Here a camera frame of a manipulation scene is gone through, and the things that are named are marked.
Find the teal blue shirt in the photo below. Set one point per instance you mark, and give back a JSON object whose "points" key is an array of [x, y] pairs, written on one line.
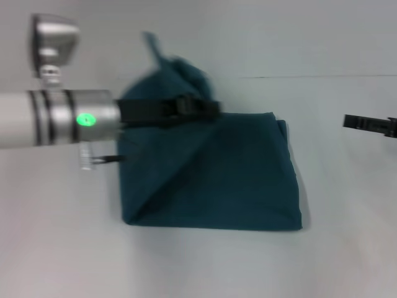
{"points": [[217, 170]]}

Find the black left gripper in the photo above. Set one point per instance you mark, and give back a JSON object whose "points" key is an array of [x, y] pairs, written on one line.
{"points": [[142, 113]]}

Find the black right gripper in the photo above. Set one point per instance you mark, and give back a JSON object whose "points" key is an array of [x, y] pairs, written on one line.
{"points": [[392, 127]]}

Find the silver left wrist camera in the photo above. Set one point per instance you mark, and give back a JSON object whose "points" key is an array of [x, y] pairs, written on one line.
{"points": [[54, 49]]}

